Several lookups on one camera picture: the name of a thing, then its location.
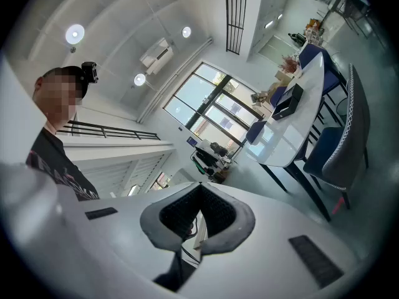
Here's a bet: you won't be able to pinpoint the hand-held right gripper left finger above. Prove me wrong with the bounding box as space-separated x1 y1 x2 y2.
81 181 202 282

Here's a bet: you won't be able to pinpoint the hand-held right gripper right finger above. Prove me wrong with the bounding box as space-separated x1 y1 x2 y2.
176 182 359 299

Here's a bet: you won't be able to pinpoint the black box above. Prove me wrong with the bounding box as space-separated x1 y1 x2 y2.
271 83 305 121

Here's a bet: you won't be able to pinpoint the black metal railing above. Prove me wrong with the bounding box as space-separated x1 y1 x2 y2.
57 120 161 141

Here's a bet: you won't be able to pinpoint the clothes rack with clothes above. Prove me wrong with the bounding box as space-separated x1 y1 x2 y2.
190 138 239 182

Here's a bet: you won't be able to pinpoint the dark blue dining chair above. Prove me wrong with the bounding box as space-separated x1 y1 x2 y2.
298 43 347 105
245 120 268 146
269 85 288 108
303 63 371 212

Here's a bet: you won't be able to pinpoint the black-framed glass doors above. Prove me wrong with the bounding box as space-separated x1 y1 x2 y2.
161 61 269 151

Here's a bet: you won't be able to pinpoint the person's head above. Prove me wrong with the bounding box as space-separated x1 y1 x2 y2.
32 66 87 136

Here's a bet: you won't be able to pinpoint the white ceiling air conditioner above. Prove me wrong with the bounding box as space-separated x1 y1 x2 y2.
139 37 175 75

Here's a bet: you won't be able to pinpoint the pile of cardboard boxes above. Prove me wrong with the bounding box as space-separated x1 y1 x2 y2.
251 70 300 106

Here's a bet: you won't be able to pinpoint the red potted plant white pot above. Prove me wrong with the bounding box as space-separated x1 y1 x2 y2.
282 54 302 76

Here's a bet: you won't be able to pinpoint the black metal grille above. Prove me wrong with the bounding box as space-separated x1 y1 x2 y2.
224 0 249 55

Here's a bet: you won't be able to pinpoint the black head-mounted camera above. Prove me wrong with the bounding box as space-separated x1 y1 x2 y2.
80 61 100 85

